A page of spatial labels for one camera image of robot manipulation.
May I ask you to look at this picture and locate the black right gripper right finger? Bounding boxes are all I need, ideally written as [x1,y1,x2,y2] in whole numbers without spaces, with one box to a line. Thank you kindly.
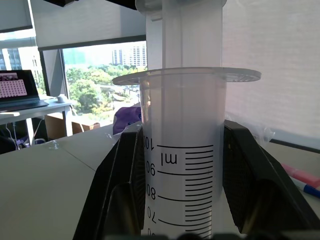
[221,118,320,235]

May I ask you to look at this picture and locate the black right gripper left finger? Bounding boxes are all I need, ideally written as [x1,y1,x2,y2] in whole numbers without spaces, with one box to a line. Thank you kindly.
[72,124,146,240]

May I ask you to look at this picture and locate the large clear plastic syringe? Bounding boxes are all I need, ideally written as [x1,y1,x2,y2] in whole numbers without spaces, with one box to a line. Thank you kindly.
[112,0,262,240]

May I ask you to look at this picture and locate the clear crumpled plastic wrap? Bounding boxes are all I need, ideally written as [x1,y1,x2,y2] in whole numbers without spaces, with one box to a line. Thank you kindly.
[249,126,276,146]

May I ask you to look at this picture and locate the pink marker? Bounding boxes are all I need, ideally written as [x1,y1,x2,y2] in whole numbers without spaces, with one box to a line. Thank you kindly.
[280,162,320,190]

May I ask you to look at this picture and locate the blue and white marker pen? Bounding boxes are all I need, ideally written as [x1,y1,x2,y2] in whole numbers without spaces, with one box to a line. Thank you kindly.
[289,176,320,199]

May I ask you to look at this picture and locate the purple cloth bag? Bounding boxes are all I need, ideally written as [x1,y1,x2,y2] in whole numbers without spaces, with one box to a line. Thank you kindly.
[112,105,143,136]

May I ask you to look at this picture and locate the brown cardboard box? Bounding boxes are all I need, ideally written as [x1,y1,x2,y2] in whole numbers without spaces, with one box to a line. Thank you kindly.
[44,112,101,141]

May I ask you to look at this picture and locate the white roller window blind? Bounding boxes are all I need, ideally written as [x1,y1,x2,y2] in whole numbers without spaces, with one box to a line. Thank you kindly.
[30,0,147,52]
[0,0,34,34]
[221,0,320,148]

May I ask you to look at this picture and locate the white side table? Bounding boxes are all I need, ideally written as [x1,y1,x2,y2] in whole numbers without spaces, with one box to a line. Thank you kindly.
[0,98,74,147]

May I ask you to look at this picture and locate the open laptop with pink screen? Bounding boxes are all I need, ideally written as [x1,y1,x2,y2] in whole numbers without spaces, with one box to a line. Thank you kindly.
[0,69,50,109]

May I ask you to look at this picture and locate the black overhead robot part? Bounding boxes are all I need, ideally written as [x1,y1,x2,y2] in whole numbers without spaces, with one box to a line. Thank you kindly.
[42,0,138,11]

